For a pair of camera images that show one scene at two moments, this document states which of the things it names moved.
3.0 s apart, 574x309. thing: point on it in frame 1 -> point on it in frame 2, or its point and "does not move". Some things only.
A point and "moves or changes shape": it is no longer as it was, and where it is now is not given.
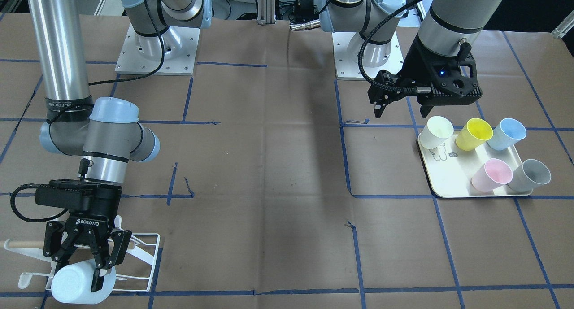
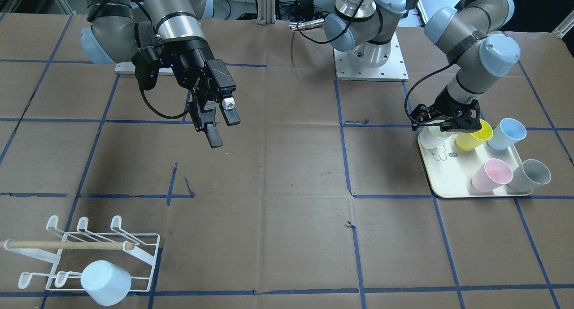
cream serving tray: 450,168 does not move
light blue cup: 72,284 moves or changes shape
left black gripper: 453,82 -> 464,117
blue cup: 507,132 does not move
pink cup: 491,175 does not move
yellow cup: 473,134 does not move
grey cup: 530,175 does not move
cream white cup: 435,132 does not move
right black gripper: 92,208 -> 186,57
